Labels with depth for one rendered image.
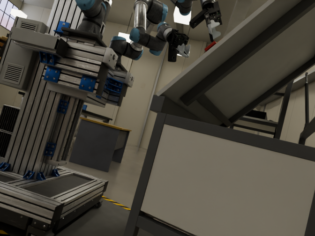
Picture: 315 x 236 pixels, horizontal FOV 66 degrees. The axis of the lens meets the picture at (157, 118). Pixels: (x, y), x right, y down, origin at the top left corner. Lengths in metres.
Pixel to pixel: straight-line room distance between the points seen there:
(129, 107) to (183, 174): 9.99
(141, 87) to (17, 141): 9.31
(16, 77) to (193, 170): 1.36
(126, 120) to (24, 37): 9.42
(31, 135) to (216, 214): 1.31
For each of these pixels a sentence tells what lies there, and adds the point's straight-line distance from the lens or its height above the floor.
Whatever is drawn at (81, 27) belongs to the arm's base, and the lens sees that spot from 1.58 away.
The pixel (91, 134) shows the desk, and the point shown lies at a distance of 3.68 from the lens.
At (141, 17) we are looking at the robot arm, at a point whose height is 1.39.
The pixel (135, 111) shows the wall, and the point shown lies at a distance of 10.76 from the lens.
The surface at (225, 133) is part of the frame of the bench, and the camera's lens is 0.87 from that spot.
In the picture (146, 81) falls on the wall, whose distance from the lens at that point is 10.92.
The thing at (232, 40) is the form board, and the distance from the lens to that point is 1.00.
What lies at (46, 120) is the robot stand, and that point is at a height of 0.61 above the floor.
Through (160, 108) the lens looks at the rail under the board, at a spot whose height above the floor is 0.81.
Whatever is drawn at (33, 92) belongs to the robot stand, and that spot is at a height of 0.76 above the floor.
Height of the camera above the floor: 0.71
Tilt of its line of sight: 4 degrees up
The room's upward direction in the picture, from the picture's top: 15 degrees clockwise
